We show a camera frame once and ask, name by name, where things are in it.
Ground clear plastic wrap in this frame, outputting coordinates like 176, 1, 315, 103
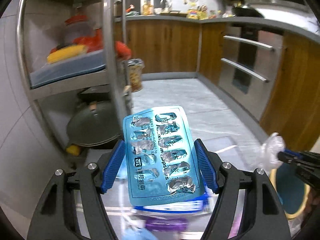
258, 133, 286, 172

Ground blue white wrapper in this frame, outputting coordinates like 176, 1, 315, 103
133, 191, 210, 215

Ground purple wrapper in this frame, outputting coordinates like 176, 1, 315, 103
145, 218, 189, 232

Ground blue pill blister pack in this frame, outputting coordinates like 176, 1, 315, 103
123, 106, 205, 206

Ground wooden kitchen cabinets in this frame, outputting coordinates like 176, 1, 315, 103
115, 18, 319, 151

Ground patterned floor trash bin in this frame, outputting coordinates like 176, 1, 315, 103
127, 59, 145, 92

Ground blue bin with yellow rim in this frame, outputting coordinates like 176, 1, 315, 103
269, 164, 310, 220

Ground small yellow object under shelf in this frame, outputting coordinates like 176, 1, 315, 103
66, 144, 81, 156

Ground grey pot lid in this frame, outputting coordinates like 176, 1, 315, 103
67, 101, 120, 147

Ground stainless steel oven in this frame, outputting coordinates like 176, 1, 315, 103
219, 24, 284, 121

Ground blue grey shelf tray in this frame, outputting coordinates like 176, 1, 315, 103
29, 50, 105, 89

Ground yellow item on shelf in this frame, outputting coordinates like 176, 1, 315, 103
47, 45, 88, 64

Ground stainless steel shelf rack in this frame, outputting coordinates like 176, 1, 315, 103
16, 0, 131, 148

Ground red plastic bag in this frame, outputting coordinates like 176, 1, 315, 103
49, 14, 132, 59

